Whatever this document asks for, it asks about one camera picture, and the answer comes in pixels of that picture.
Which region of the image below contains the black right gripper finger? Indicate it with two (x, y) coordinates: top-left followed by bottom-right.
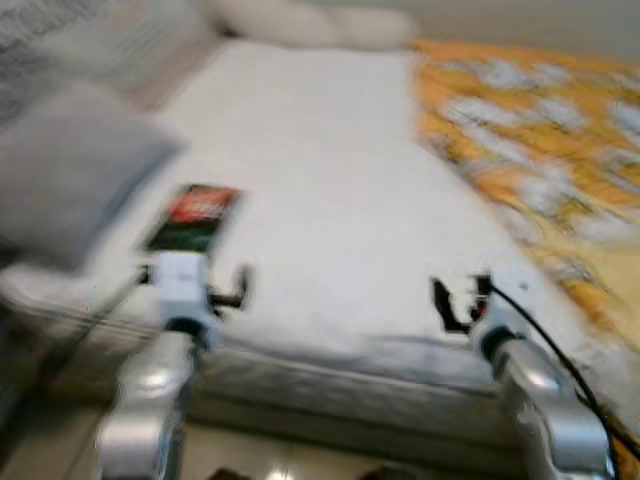
(432, 278), (457, 332)

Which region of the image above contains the dark book with red cover art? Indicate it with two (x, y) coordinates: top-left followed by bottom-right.
(145, 185), (243, 257)

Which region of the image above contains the grey pillow with bear print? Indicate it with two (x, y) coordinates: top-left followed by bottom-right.
(0, 85), (187, 273)

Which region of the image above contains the white quilted mattress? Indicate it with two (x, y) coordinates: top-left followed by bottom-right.
(0, 40), (623, 433)

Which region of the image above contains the beige bed base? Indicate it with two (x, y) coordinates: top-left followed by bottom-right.
(20, 380), (561, 476)

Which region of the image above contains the yellow cartoon egg blanket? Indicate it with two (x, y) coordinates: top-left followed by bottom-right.
(412, 40), (640, 480)

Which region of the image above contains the cream bolster pillow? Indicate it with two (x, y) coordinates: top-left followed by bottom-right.
(210, 0), (420, 52)

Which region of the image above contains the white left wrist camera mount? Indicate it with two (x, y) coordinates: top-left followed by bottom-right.
(155, 252), (217, 328)

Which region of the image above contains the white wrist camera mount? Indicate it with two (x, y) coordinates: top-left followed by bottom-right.
(474, 268), (547, 343)
(155, 252), (217, 328)

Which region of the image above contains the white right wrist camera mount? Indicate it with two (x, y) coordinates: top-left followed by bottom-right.
(474, 268), (547, 343)

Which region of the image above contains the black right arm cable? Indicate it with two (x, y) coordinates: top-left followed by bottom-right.
(488, 283), (640, 463)

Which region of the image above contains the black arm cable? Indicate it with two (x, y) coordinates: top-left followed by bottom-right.
(38, 268), (159, 383)
(488, 283), (640, 463)

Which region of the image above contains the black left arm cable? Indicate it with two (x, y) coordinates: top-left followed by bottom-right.
(38, 268), (159, 383)

